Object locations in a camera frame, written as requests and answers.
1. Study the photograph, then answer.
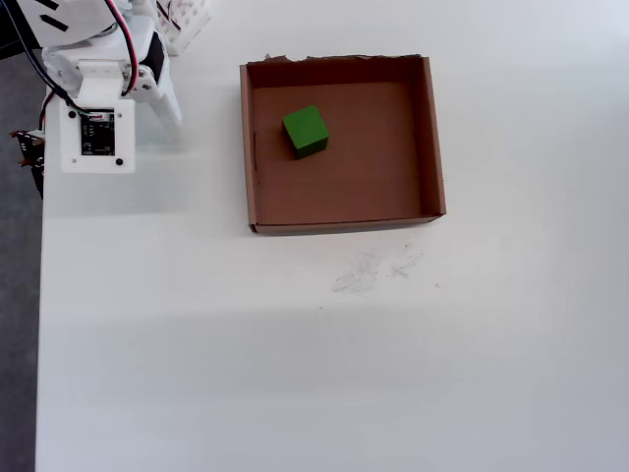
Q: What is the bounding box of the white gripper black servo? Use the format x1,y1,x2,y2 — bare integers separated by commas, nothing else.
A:
40,16,184,143

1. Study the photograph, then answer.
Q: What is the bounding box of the green cube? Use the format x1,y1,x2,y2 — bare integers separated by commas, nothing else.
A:
281,103,330,161

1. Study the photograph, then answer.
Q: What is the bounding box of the white lattice robot base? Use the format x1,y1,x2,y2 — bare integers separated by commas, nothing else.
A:
156,0,213,56

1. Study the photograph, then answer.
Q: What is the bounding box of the brown cardboard box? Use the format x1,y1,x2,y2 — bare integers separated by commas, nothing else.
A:
239,52,448,236

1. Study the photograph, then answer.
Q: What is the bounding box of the brown pinned circuit board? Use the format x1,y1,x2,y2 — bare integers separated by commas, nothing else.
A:
7,127,48,199

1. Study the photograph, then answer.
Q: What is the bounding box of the white camera mount circuit board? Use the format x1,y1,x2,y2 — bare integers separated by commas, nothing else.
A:
57,57,138,175

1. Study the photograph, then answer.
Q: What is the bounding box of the red black gripper servo cable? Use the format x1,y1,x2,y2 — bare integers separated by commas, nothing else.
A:
103,0,142,94

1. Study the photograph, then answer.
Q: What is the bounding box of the red black base servo cable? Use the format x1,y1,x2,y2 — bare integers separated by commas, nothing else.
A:
157,0,181,29

